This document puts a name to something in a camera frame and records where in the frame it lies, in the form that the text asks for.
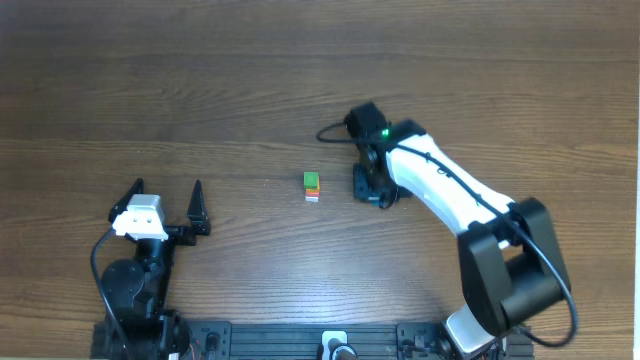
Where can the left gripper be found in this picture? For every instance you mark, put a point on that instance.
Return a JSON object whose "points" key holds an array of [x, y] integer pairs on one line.
{"points": [[182, 235]]}

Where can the green cube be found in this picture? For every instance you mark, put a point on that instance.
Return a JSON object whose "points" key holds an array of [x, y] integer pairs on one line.
{"points": [[311, 180]]}

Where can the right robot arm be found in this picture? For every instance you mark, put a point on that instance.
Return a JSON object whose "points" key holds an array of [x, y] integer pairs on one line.
{"points": [[440, 180]]}

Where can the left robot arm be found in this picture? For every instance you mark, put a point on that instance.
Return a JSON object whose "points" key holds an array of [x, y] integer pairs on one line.
{"points": [[122, 287]]}

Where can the white cube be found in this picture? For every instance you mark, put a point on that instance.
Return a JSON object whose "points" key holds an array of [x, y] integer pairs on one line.
{"points": [[312, 199]]}

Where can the orange cube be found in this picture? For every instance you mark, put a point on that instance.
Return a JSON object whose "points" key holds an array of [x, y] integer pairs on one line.
{"points": [[314, 190]]}

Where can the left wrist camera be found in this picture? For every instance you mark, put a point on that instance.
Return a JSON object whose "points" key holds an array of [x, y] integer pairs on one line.
{"points": [[142, 217]]}

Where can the mounting rail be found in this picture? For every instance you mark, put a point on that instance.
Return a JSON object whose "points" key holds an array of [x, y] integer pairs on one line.
{"points": [[280, 342]]}

